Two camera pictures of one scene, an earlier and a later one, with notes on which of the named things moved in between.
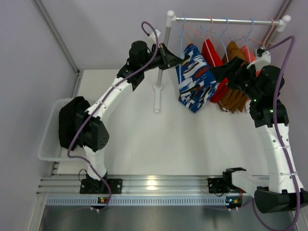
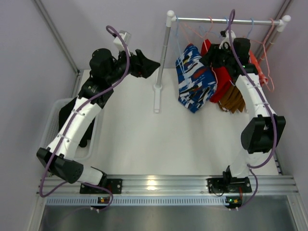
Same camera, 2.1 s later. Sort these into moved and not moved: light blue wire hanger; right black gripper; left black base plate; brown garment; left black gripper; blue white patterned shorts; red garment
Moved: left black gripper; right black gripper; light blue wire hanger
Not moved: left black base plate; red garment; blue white patterned shorts; brown garment
